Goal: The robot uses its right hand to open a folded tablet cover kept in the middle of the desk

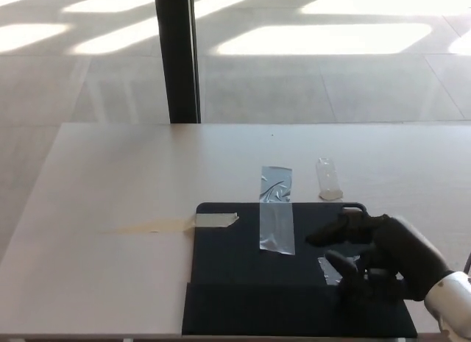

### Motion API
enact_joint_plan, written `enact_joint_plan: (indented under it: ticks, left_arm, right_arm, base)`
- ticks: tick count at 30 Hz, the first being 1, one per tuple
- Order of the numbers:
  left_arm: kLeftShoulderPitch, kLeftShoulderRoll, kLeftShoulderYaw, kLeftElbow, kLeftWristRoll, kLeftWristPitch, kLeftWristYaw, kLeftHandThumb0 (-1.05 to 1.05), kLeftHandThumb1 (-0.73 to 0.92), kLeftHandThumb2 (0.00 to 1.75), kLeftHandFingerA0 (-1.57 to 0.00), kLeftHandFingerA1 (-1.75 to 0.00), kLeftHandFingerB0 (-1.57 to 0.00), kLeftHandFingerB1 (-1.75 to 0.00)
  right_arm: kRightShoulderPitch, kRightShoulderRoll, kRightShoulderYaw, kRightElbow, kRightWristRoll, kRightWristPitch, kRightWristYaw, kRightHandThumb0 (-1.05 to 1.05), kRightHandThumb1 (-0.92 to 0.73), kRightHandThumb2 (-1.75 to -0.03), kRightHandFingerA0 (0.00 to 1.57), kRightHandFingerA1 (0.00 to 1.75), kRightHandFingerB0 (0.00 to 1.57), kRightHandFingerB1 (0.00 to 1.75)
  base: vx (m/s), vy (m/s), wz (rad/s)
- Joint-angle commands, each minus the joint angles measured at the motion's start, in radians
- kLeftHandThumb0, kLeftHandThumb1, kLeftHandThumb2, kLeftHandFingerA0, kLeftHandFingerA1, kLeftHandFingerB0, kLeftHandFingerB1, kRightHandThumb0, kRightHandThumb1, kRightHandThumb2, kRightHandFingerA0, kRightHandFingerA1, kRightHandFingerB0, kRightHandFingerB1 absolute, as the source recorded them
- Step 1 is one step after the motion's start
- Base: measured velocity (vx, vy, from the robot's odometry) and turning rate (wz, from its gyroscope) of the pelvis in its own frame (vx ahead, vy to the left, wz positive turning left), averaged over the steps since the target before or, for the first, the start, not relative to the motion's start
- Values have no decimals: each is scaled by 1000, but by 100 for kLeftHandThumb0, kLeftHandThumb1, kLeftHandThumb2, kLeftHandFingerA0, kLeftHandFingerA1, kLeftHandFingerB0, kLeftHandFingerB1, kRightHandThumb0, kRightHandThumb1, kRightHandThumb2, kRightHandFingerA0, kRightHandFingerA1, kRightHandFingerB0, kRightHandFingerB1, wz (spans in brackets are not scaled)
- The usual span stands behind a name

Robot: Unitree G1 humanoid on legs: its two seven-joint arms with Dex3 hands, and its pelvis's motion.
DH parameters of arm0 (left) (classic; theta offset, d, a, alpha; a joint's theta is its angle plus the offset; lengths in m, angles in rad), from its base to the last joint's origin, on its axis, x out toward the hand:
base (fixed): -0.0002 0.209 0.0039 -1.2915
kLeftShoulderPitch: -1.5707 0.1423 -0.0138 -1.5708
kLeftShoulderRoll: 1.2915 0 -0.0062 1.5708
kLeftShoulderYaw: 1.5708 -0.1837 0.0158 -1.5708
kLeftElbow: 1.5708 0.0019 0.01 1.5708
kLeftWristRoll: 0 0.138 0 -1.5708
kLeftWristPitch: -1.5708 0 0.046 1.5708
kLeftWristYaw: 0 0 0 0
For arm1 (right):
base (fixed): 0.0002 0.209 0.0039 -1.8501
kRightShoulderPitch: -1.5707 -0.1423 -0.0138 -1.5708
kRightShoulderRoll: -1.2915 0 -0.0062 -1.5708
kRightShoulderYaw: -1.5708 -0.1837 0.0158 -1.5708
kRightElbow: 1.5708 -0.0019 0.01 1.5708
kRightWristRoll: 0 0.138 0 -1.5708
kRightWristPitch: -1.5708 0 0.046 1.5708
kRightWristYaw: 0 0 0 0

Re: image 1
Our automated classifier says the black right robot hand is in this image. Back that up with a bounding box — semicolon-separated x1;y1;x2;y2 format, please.
305;211;455;310

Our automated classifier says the black folding tablet cover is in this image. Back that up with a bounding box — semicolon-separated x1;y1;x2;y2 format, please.
181;202;419;337

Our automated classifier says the wide crumpled grey tape strip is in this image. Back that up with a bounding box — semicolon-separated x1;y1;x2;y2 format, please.
317;254;364;287

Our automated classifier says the clear tape strip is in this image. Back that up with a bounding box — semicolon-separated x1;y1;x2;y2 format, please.
315;157;344;201

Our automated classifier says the long beige masking tape strip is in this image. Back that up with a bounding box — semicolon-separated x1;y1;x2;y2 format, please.
99;212;240;235

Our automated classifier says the long grey duct tape strip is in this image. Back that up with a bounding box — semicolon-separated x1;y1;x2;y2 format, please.
258;165;296;256

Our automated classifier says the black window frame post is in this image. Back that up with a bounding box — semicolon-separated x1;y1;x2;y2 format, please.
154;0;202;124

